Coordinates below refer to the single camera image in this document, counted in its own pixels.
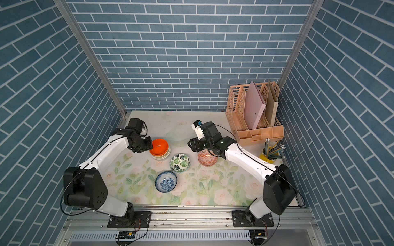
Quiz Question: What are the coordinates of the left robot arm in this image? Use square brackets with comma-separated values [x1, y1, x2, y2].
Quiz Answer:
[60, 118, 153, 219]

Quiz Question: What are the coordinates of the cream bowl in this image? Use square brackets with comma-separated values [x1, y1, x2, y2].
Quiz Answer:
[152, 152, 170, 160]

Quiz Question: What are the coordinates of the blue floral bowl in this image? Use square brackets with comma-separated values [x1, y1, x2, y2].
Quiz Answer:
[155, 171, 178, 193]

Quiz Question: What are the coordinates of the floral table mat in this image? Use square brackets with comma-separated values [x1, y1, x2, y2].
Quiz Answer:
[103, 111, 263, 206]

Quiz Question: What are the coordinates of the light green bowl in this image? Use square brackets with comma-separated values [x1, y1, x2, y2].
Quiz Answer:
[152, 147, 171, 156]

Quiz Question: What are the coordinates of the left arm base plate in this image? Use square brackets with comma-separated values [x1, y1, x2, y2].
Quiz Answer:
[107, 211, 152, 229]

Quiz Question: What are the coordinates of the peach file organizer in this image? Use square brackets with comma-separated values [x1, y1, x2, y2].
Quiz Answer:
[226, 82, 284, 146]

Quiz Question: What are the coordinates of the yellow pencil cup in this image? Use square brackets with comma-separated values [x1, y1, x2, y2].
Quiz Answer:
[259, 150, 277, 164]

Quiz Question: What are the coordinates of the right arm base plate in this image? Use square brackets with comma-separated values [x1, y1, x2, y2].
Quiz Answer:
[231, 209, 274, 227]

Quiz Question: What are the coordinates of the green circuit board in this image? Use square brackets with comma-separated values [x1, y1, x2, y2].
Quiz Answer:
[116, 231, 136, 241]

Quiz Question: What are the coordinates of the pink folder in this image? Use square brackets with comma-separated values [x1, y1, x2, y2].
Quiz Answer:
[244, 82, 266, 130]

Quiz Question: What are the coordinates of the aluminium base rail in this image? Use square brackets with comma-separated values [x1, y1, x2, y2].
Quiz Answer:
[56, 206, 325, 246]

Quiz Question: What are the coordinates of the red pattern bowl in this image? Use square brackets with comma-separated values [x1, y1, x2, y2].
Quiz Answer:
[198, 150, 218, 167]

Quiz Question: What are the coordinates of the green leaf pattern bowl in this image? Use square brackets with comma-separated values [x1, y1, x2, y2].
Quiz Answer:
[169, 153, 190, 173]

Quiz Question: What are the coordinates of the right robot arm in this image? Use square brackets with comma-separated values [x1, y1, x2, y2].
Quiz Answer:
[188, 120, 298, 219]

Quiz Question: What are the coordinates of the beige folder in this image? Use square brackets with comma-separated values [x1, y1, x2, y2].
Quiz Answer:
[265, 82, 279, 127]

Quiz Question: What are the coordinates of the white bowl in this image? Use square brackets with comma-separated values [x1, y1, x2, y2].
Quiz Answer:
[152, 155, 168, 161]

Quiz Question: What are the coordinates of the orange bowl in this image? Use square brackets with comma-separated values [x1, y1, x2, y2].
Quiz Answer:
[150, 138, 169, 155]

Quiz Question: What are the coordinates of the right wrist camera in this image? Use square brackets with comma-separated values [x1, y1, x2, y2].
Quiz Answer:
[192, 120, 204, 140]

